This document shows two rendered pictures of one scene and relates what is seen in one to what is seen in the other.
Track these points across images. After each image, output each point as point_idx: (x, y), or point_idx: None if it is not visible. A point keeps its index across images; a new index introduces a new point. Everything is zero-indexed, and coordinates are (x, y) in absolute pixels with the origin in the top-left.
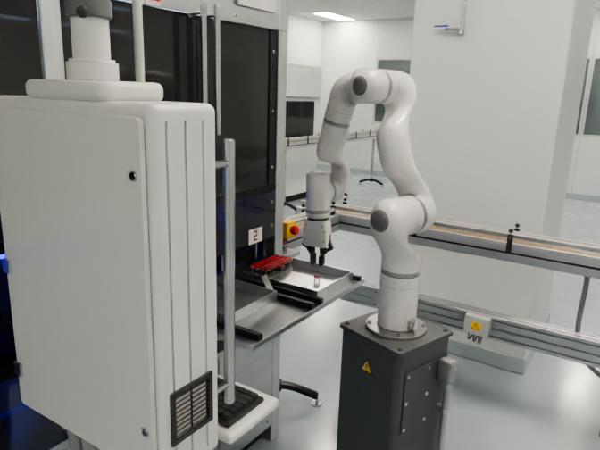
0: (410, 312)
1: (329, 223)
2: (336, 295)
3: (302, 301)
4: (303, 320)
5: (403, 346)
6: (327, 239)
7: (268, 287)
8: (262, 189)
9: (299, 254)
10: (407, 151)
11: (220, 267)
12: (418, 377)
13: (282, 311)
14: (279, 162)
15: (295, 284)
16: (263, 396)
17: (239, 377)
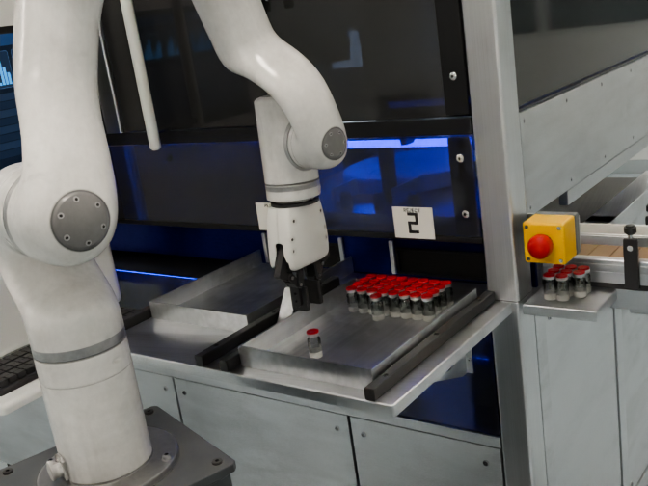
0: (53, 435)
1: (280, 217)
2: (273, 380)
3: (211, 345)
4: (176, 370)
5: (18, 476)
6: (270, 251)
7: (283, 311)
8: (422, 125)
9: (594, 319)
10: (13, 54)
11: (390, 264)
12: None
13: (199, 343)
14: (477, 66)
15: (333, 337)
16: (13, 395)
17: (405, 484)
